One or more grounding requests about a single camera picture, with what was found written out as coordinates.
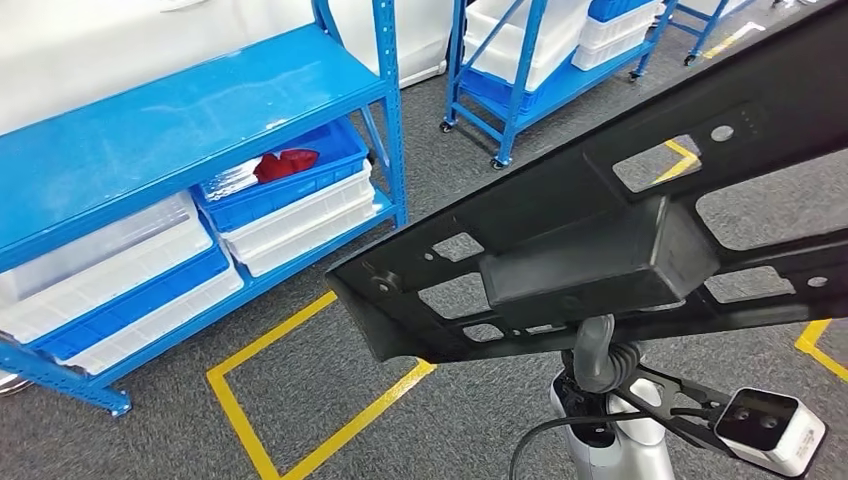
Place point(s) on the black plastic frame part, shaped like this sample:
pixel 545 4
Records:
pixel 596 265

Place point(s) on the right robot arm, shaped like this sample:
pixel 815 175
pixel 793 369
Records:
pixel 629 457

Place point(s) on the red plastic part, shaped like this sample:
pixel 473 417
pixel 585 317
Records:
pixel 272 169
pixel 301 160

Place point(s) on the blue wheeled shelf rack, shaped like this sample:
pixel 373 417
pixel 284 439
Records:
pixel 526 66
pixel 707 23

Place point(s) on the blue metal shelf rack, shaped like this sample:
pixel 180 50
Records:
pixel 166 119

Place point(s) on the white bagged parts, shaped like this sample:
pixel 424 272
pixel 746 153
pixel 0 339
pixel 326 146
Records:
pixel 232 179

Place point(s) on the large white plastic bin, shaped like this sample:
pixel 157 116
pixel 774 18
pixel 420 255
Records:
pixel 543 40

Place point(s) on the white car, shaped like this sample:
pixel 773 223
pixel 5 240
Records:
pixel 99 53

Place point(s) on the black camera bracket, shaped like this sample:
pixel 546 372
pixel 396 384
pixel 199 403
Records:
pixel 696 434

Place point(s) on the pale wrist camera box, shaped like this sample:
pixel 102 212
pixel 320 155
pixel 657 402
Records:
pixel 782 437

